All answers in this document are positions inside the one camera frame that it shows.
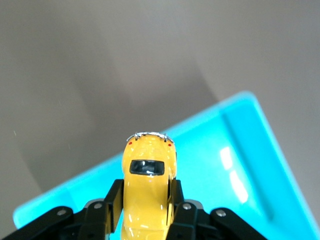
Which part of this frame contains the yellow beetle toy car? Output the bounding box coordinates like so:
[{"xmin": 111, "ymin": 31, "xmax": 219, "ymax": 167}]
[{"xmin": 120, "ymin": 131, "xmax": 178, "ymax": 240}]

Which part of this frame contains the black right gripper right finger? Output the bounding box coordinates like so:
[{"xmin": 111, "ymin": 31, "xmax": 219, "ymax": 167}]
[{"xmin": 166, "ymin": 178, "xmax": 270, "ymax": 240}]

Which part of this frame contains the teal plastic bin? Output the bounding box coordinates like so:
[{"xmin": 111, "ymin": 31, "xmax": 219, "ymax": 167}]
[{"xmin": 12, "ymin": 91, "xmax": 320, "ymax": 240}]

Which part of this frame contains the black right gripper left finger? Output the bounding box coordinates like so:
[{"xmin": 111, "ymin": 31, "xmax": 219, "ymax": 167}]
[{"xmin": 0, "ymin": 178, "xmax": 125, "ymax": 240}]

